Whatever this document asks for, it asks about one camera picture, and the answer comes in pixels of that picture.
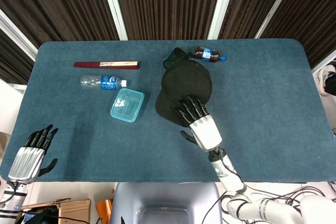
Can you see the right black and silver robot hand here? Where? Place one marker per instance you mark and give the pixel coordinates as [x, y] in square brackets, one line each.
[206, 130]

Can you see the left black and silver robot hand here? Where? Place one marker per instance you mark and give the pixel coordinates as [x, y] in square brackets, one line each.
[26, 162]

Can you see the black baseball cap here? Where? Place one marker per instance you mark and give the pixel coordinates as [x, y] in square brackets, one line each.
[186, 82]

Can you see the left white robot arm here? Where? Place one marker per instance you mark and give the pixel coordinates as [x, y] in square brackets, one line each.
[11, 197]

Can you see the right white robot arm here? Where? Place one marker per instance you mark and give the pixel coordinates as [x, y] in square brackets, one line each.
[236, 187]

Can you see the black bag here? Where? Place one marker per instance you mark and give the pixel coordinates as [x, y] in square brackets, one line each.
[42, 216]

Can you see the blue table cloth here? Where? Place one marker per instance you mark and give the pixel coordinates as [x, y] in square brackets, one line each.
[262, 116]

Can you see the cola bottle with blue cap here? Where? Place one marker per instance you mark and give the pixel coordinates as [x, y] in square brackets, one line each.
[208, 54]

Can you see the black round cup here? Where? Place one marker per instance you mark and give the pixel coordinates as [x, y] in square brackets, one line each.
[176, 55]

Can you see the clear container with blue lid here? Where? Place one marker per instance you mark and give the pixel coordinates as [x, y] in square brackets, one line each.
[127, 105]

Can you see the grey robot torso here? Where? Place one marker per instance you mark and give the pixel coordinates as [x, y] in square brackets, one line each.
[162, 203]

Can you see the orange bag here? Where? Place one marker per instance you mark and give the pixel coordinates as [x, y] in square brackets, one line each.
[104, 208]

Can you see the clear water bottle blue label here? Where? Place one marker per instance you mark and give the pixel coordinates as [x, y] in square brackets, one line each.
[102, 81]

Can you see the dark red folded fan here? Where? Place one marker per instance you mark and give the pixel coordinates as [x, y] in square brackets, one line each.
[105, 64]

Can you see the white sneakers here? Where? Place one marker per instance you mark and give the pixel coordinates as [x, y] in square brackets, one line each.
[326, 79]

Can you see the white partition post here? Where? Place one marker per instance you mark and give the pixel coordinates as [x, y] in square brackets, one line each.
[15, 35]
[113, 6]
[223, 3]
[273, 6]

